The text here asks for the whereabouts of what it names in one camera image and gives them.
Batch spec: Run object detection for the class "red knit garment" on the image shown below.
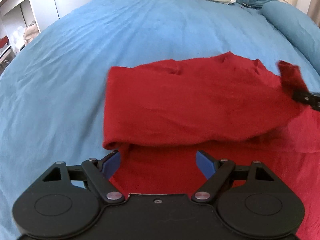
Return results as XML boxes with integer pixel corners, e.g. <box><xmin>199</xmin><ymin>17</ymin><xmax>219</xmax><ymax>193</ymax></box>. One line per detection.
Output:
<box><xmin>103</xmin><ymin>52</ymin><xmax>319</xmax><ymax>239</ymax></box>

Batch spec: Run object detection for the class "teal bolster pillow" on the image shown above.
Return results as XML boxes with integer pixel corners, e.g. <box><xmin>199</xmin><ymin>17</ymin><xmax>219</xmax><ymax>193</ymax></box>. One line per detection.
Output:
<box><xmin>260</xmin><ymin>1</ymin><xmax>319</xmax><ymax>72</ymax></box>

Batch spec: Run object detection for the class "blue bed cover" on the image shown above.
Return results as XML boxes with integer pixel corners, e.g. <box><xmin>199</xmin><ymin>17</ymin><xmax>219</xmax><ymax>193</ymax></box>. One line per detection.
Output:
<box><xmin>1</xmin><ymin>0</ymin><xmax>319</xmax><ymax>239</ymax></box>

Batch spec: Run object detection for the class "beige item under desk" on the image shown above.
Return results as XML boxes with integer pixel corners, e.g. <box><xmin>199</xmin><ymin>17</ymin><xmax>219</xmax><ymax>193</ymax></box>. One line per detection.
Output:
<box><xmin>23</xmin><ymin>21</ymin><xmax>40</xmax><ymax>46</ymax></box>

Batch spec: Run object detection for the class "white desk shelf unit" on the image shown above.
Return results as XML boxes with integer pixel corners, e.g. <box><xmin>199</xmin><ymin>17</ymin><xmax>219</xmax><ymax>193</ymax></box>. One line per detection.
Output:
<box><xmin>1</xmin><ymin>0</ymin><xmax>59</xmax><ymax>50</ymax></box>

